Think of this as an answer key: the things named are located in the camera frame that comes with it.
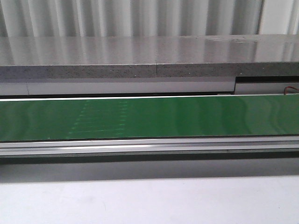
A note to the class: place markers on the white conveyor rear panel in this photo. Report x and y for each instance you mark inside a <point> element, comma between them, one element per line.
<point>140,86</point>

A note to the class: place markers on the white corrugated curtain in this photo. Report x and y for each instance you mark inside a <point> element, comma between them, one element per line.
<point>41,18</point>

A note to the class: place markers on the grey stone counter slab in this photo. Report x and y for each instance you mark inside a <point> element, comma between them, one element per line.
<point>149,57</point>

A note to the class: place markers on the aluminium conveyor front rail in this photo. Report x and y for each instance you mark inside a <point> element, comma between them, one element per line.
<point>212,144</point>

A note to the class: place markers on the green conveyor belt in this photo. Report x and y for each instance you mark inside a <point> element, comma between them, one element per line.
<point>121,118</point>

